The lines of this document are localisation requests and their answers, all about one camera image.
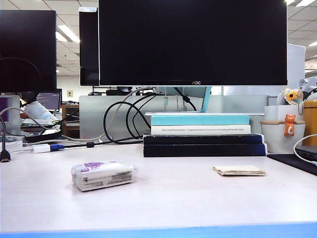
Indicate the rolled paper with teal print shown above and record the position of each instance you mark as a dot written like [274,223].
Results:
[40,112]

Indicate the light blue silver monitor stand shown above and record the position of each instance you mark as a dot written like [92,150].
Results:
[205,99]

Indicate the black desk mat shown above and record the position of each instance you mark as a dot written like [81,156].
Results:
[292,161]

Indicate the teal book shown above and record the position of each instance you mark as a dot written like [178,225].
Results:
[198,120]

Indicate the orange cat figurine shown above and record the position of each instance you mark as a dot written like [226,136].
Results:
[289,126]

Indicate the black monitor with curved stand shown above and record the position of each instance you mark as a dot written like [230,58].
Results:
[24,37]

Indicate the white book with spine text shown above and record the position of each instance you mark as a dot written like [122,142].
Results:
[198,130]

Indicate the black round monitor base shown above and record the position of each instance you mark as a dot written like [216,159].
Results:
[48,135]

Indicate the large black AOC monitor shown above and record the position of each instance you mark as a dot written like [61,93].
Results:
[193,42]

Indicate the white partition board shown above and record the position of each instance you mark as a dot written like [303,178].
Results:
[296,64]

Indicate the small white box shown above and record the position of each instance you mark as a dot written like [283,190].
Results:
[13,146]

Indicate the white purple tissue packet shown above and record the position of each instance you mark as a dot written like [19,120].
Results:
[104,177]

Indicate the grey laptop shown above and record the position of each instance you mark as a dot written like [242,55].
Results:
[309,151]

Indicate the brown wooden cabinet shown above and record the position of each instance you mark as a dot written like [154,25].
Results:
[71,124]

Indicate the silver computer back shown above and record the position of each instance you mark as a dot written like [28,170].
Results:
[10,116]

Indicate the background monitor showing code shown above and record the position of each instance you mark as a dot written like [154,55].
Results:
[50,100]

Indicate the thin black box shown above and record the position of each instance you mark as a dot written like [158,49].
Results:
[198,139]

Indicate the yellow canister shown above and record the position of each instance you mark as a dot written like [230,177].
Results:
[310,119]

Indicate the beige tissue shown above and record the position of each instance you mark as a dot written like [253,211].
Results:
[239,171]

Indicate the white plastic gadget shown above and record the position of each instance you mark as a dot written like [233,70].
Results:
[310,84]

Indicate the small hanging white tag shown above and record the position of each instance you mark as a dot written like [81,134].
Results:
[166,101]

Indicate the white blue USB adapter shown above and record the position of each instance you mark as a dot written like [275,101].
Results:
[41,148]

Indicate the white cup with orange cat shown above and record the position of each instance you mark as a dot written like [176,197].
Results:
[272,141]

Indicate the plush toy with sunflower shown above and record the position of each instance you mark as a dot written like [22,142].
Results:
[291,96]

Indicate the blue VGA connector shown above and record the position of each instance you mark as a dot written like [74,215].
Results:
[57,147]

